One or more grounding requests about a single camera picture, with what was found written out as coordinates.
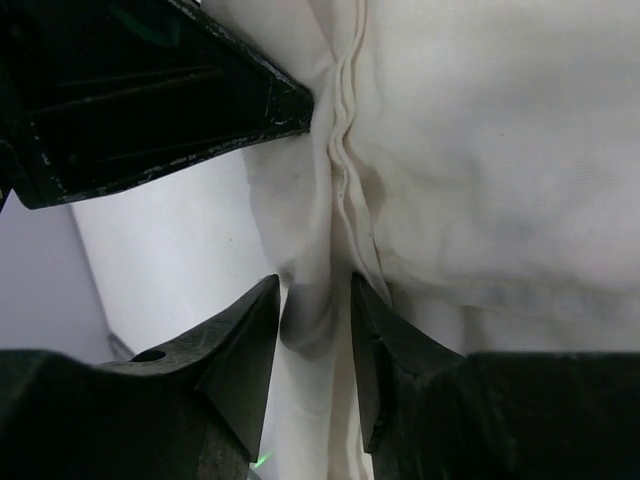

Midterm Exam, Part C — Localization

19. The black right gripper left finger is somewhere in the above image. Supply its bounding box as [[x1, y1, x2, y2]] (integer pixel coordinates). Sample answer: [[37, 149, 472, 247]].
[[101, 275, 280, 453]]

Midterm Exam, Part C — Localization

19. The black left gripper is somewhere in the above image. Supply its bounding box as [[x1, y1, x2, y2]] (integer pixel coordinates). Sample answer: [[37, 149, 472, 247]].
[[1, 1, 314, 209]]

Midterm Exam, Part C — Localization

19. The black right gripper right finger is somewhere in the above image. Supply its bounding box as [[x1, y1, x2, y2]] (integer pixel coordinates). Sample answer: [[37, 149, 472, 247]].
[[351, 273, 462, 453]]

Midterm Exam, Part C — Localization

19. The white t shirt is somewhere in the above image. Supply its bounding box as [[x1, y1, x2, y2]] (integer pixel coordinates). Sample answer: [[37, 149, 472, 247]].
[[202, 1, 639, 479]]

